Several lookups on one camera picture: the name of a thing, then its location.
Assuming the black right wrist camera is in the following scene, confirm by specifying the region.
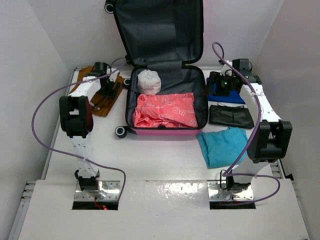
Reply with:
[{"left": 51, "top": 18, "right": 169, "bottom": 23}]
[{"left": 232, "top": 58, "right": 251, "bottom": 72}]

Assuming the pink hard-shell suitcase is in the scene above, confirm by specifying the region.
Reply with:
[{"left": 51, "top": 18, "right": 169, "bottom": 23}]
[{"left": 104, "top": 0, "right": 209, "bottom": 139}]

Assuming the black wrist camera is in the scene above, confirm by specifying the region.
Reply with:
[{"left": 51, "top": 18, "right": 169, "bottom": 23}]
[
  {"left": 91, "top": 62, "right": 110, "bottom": 77},
  {"left": 232, "top": 58, "right": 251, "bottom": 72}
]

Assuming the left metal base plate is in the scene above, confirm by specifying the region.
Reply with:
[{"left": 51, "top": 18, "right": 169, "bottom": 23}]
[{"left": 74, "top": 180, "right": 121, "bottom": 202}]

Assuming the brown garment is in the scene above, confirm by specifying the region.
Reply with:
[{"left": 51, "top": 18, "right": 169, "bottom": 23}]
[{"left": 69, "top": 65, "right": 125, "bottom": 118}]

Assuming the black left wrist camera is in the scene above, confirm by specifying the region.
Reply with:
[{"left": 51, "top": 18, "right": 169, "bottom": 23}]
[{"left": 91, "top": 62, "right": 110, "bottom": 77}]

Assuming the white cloth bundle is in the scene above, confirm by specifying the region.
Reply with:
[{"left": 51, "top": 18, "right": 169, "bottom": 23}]
[{"left": 137, "top": 69, "right": 162, "bottom": 96}]

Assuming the black leather pouch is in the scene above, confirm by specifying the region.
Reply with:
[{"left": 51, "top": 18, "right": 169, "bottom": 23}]
[{"left": 209, "top": 105, "right": 254, "bottom": 129}]

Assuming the pink bear-print garment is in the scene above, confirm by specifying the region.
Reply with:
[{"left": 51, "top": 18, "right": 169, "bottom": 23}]
[{"left": 132, "top": 92, "right": 198, "bottom": 128}]

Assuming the turquoise shirt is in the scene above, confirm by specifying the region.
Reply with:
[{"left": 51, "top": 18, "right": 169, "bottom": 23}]
[{"left": 197, "top": 127, "right": 248, "bottom": 169}]

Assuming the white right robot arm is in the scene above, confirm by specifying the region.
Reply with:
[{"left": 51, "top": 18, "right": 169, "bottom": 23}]
[{"left": 207, "top": 58, "right": 293, "bottom": 192}]

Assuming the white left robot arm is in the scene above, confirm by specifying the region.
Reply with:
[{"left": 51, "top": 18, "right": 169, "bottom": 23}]
[{"left": 59, "top": 62, "right": 119, "bottom": 200}]

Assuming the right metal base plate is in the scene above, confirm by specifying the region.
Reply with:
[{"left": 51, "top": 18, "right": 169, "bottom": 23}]
[{"left": 207, "top": 180, "right": 254, "bottom": 202}]

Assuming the dark blue garment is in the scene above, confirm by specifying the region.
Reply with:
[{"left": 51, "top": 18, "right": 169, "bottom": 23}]
[{"left": 207, "top": 83, "right": 245, "bottom": 104}]

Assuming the metal base plate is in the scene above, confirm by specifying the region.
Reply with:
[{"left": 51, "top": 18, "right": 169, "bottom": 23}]
[
  {"left": 74, "top": 180, "right": 121, "bottom": 202},
  {"left": 207, "top": 180, "right": 254, "bottom": 202}
]

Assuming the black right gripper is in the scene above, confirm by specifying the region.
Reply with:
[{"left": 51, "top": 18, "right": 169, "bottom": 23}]
[{"left": 202, "top": 71, "right": 236, "bottom": 97}]

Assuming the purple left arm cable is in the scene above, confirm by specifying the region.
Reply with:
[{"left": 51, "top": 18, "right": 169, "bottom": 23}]
[{"left": 31, "top": 57, "right": 127, "bottom": 202}]

